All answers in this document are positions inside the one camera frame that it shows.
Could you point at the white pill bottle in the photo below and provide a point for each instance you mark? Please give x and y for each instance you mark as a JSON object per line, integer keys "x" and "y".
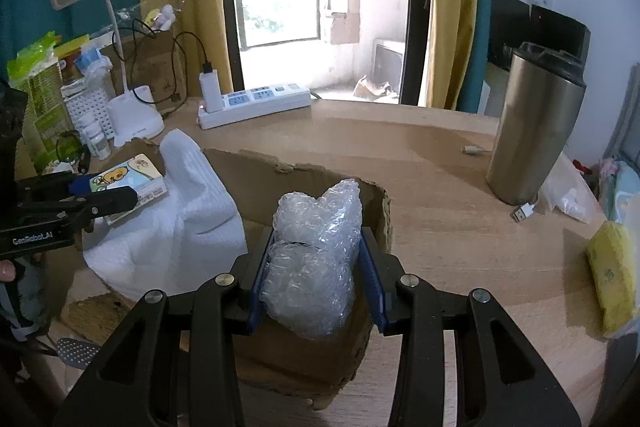
{"x": 97, "y": 141}

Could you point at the white power strip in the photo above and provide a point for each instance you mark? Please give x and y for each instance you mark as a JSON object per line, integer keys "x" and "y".
{"x": 248, "y": 104}

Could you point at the white charger plug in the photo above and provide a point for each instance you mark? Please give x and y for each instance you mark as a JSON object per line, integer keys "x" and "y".
{"x": 211, "y": 91}

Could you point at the white perforated basket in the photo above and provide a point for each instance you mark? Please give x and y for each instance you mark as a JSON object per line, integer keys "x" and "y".
{"x": 80, "y": 100}

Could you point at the yellow tissue pack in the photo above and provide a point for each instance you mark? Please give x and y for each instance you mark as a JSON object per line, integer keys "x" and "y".
{"x": 611, "y": 255}

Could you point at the blue patterned bedsheet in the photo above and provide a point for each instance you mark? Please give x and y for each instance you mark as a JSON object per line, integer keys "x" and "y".
{"x": 618, "y": 182}

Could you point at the white paper towel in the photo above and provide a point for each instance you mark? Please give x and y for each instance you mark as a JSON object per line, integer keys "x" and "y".
{"x": 177, "y": 242}

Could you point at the clear bubble wrap bundle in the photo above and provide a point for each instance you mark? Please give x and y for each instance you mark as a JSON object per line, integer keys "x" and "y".
{"x": 308, "y": 285}

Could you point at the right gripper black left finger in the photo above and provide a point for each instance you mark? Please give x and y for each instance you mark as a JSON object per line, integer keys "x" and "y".
{"x": 175, "y": 354}

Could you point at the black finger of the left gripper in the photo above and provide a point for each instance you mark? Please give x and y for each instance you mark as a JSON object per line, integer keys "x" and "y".
{"x": 105, "y": 203}
{"x": 86, "y": 184}

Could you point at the clear plastic bag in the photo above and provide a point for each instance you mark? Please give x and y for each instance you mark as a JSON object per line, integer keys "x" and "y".
{"x": 566, "y": 190}

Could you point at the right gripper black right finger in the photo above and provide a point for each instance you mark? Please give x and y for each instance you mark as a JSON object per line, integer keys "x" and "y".
{"x": 501, "y": 378}

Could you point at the black monitor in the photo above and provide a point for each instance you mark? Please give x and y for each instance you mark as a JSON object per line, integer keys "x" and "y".
{"x": 513, "y": 22}

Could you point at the brown cardboard box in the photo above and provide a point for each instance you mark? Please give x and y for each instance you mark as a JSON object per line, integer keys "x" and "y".
{"x": 274, "y": 357}

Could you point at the steel travel mug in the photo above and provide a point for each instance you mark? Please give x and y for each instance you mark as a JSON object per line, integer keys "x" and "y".
{"x": 543, "y": 98}

